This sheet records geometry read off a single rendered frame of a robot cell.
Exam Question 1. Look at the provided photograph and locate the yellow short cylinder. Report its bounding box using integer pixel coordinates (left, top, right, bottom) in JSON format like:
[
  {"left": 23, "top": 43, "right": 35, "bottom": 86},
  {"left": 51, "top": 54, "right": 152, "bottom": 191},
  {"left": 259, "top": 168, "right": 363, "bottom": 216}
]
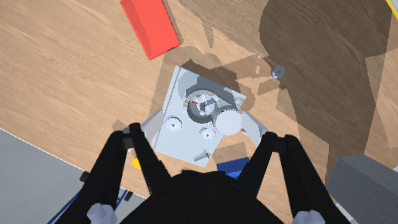
[{"left": 132, "top": 157, "right": 140, "bottom": 169}]

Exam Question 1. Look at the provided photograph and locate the blue open box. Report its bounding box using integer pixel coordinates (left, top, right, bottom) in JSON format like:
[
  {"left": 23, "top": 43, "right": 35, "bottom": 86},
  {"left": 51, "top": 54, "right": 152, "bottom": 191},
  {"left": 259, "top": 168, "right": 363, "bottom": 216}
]
[{"left": 216, "top": 157, "right": 250, "bottom": 179}]

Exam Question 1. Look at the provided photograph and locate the silver gear with red arrow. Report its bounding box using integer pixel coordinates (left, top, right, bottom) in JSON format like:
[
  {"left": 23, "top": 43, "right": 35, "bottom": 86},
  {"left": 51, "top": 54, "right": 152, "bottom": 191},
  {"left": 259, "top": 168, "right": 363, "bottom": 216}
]
[{"left": 189, "top": 94, "right": 216, "bottom": 117}]

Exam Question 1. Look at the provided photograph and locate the red rectangular block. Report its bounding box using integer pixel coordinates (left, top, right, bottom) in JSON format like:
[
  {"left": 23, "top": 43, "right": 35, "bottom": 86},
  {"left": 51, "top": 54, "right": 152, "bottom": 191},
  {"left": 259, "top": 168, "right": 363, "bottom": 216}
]
[{"left": 120, "top": 0, "right": 181, "bottom": 60}]

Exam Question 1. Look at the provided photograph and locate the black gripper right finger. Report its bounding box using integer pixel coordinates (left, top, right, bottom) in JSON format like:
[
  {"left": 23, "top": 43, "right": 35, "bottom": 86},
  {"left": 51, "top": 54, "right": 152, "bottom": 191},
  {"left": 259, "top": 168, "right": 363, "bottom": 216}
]
[{"left": 219, "top": 111, "right": 351, "bottom": 224}]

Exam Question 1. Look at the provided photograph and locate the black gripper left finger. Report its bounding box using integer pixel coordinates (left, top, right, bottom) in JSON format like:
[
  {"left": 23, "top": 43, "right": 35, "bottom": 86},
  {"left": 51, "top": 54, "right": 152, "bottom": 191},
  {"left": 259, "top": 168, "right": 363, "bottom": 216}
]
[{"left": 54, "top": 109, "right": 190, "bottom": 224}]

